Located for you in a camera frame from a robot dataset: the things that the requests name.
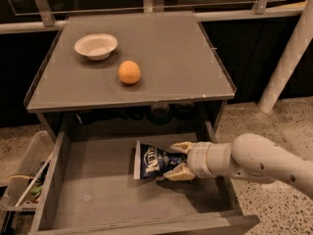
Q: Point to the grey wooden cabinet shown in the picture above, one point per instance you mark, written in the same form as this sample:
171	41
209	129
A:
119	61

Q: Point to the orange fruit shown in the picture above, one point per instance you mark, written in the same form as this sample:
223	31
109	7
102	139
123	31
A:
129	72

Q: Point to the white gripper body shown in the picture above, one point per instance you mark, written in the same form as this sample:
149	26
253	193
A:
198	160

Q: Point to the white diagonal support pole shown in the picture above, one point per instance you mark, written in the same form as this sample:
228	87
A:
295	48

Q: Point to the metal railing with glass panel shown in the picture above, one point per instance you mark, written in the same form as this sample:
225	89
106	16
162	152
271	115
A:
19	16

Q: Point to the dark tape roll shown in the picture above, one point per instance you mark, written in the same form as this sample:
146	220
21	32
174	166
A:
160	114

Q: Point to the white paper bowl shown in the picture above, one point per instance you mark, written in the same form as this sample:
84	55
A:
95	47

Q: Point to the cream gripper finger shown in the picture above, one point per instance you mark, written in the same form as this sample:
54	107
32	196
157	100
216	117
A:
179	173
182	147

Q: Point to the open grey top drawer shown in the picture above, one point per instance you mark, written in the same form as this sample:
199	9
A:
90	188

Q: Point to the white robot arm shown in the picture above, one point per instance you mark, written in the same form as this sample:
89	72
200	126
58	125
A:
249	157

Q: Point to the blue chip bag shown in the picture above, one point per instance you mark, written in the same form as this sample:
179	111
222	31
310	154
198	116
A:
151	161

